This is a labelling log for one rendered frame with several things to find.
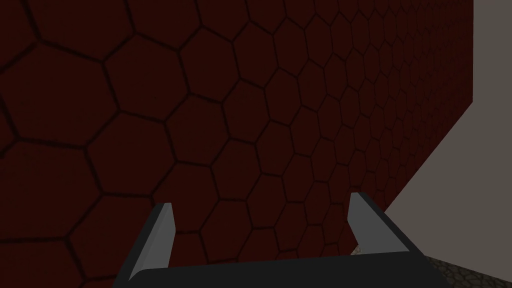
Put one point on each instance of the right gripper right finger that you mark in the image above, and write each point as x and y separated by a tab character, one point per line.
376	230

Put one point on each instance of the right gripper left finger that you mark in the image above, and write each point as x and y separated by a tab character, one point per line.
156	240

